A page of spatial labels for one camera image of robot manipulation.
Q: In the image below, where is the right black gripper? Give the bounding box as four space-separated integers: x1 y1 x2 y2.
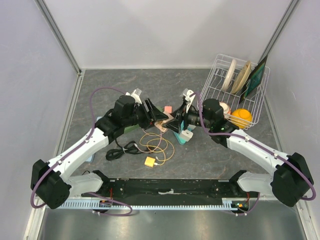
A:
162 101 213 135

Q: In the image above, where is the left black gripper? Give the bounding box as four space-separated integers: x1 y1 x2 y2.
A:
123 98 169 131

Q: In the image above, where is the pink cube socket adapter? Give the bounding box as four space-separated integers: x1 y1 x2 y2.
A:
154 113 174 133

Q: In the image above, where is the white square plug adapter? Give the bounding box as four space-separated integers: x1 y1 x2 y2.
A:
180 129 193 142

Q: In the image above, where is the teal triangular power strip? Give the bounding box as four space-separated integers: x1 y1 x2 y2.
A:
173 122 196 145

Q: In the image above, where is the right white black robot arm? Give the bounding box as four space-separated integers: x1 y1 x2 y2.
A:
164 98 316 207

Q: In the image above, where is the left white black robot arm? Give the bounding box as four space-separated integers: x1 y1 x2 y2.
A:
30 95 169 209

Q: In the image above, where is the pink usb charger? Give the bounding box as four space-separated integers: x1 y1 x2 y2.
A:
164 106 173 114

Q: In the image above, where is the yellow usb charger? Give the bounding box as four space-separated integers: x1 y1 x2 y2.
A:
144 156 156 168

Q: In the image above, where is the orange bowl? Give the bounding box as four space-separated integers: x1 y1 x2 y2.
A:
230 108 253 129

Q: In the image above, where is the beige plate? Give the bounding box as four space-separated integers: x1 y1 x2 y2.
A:
230 60 252 95

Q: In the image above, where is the white plate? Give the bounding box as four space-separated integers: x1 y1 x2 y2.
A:
220 58 237 92

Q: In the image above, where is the dark green square plate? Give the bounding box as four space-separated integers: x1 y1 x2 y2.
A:
238 55 268 104

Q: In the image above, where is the pink usb cable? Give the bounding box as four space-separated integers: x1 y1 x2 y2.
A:
134 127 176 161

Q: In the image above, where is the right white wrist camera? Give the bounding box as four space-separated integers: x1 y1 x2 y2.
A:
181 88 196 113

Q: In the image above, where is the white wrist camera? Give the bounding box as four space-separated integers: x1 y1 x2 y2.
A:
181 88 196 113
125 88 142 105

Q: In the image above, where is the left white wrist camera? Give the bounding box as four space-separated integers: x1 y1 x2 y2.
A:
125 88 142 105

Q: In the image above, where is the black power cord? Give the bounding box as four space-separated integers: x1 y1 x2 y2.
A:
105 138 141 162

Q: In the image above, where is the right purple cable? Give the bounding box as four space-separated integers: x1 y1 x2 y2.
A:
189 91 315 201

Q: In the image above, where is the purple cable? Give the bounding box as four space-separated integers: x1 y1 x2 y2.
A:
189 91 315 201
29 87 136 216

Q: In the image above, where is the white wire dish rack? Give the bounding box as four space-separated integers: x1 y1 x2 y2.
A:
200 53 270 130

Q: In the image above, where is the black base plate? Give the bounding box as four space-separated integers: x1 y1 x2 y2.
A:
95 178 258 206

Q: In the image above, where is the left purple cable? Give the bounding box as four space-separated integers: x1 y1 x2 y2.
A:
29 87 136 216

